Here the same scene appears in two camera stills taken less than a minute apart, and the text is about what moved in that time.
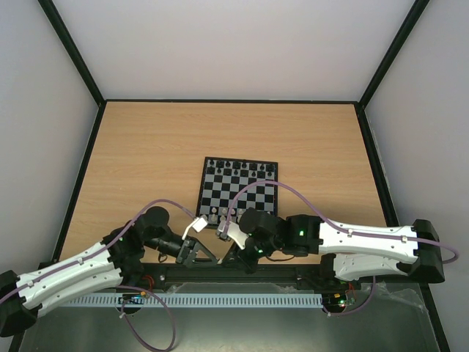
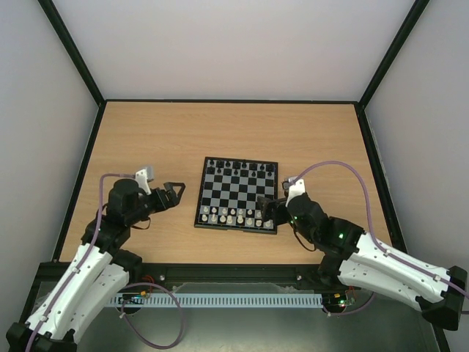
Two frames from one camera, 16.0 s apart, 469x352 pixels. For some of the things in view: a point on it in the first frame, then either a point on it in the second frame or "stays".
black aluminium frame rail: [141, 276] stays
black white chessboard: [222, 180] stays
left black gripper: [192, 247] to [174, 200]
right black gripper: [239, 254] to [275, 210]
